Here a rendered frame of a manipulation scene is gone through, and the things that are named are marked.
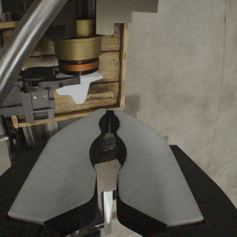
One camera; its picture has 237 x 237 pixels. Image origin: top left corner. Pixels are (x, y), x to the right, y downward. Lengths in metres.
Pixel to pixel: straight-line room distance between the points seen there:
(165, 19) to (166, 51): 0.29
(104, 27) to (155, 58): 1.43
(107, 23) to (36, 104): 0.18
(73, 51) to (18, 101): 0.13
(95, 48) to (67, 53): 0.05
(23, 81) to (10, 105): 0.06
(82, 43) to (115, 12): 0.07
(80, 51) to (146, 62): 1.41
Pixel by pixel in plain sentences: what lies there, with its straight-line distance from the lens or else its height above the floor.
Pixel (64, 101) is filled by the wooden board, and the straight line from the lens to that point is 0.59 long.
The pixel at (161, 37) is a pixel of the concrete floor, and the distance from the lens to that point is 1.73.
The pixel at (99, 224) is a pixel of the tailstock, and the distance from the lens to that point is 1.09.
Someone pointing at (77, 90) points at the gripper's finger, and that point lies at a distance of 0.35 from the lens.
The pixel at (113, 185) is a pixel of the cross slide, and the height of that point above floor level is 0.97.
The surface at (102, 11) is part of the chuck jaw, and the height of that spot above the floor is 1.11.
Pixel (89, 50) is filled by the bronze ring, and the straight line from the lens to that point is 0.31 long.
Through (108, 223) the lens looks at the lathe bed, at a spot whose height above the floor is 0.86.
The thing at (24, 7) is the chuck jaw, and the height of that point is 1.20.
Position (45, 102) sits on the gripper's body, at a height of 1.11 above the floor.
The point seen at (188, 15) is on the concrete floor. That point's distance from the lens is 1.89.
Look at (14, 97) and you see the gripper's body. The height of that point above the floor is 1.10.
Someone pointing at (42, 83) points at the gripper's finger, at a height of 1.13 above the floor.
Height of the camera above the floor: 1.42
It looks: 52 degrees down
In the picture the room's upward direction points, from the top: 144 degrees clockwise
